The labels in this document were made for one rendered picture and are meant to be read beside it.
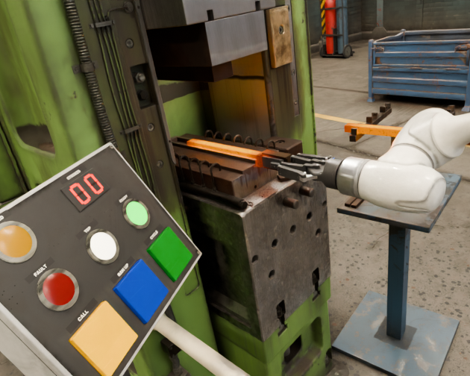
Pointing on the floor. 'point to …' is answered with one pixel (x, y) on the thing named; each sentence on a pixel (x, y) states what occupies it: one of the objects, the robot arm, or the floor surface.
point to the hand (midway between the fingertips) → (276, 160)
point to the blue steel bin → (429, 65)
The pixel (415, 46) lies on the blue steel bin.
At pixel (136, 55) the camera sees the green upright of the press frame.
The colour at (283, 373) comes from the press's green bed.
